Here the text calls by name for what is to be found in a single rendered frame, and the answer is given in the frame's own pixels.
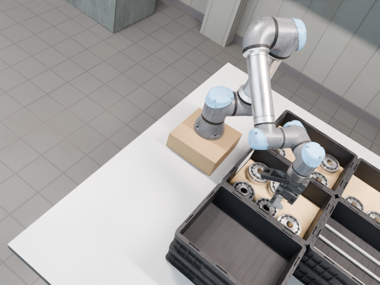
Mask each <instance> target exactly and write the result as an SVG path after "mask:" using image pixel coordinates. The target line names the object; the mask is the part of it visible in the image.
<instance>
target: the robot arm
mask: <svg viewBox="0 0 380 285"><path fill-rule="evenodd" d="M305 42H306V27H305V24H304V23H303V22H302V21H301V20H300V19H294V18H276V17H269V16H264V17H261V18H258V19H256V20H255V21H254V22H253V23H252V24H251V25H250V26H249V27H248V29H247V31H246V33H245V35H244V39H243V56H244V57H245V58H246V59H247V69H248V80H247V82H246V83H245V84H243V85H241V86H240V87H239V89H238V91H232V90H231V89H230V88H226V87H224V86H216V87H213V88H211V89H210V90H209V91H208V93H207V95H206V97H205V103H204V106H203V109H202V112H201V114H200V115H199V116H198V118H197V119H196V120H195V123H194V130H195V132H196V133H197V134H198V135H199V136H200V137H202V138H203V139H206V140H218V139H220V138H221V137H222V136H223V134H224V131H225V124H224V121H225V119H226V117H227V116H253V124H254V128H253V129H251V130H250V131H249V133H248V143H249V145H250V147H251V148H252V149H255V150H266V149H286V148H290V149H291V150H292V152H293V154H294V156H295V160H294V161H293V163H292V165H291V166H290V167H289V168H288V170H287V171H282V170H277V169H272V168H269V167H265V168H264V169H263V170H262V172H261V173H260V175H261V178H262V179H266V180H271V181H274V182H278V183H279V185H278V186H277V188H276V190H275V191H274V193H273V196H272V198H271V199H270V200H269V202H268V203H267V207H268V208H269V207H271V206H272V207H275V208H277V209H279V210H282V209H283V205H282V204H281V203H280V202H281V201H282V198H281V197H280V196H282V197H283V198H284V199H286V200H287V202H288V203H289V204H291V205H293V203H294V202H295V201H296V200H297V199H298V198H299V196H300V194H301V193H302V192H303V190H304V189H305V188H306V187H307V185H308V183H309V181H310V180H308V178H309V177H310V175H311V174H312V173H313V171H314V170H315V169H316V168H317V167H318V166H319V165H320V164H321V162H322V160H323V159H324V157H325V150H324V149H323V147H321V146H320V144H318V143H316V142H311V140H310V138H309V136H308V134H307V132H306V129H305V128H304V126H303V125H302V124H301V122H300V121H298V120H293V121H291V122H288V123H286V124H285V125H284V126H283V128H276V126H275V116H274V106H273V97H272V92H271V82H270V80H271V78H272V77H273V75H274V74H275V72H276V70H277V69H278V67H279V65H280V64H281V62H282V60H286V59H288V58H289V57H290V55H291V54H292V52H293V51H299V50H301V49H302V48H303V47H304V45H305ZM279 195H280V196H279Z"/></svg>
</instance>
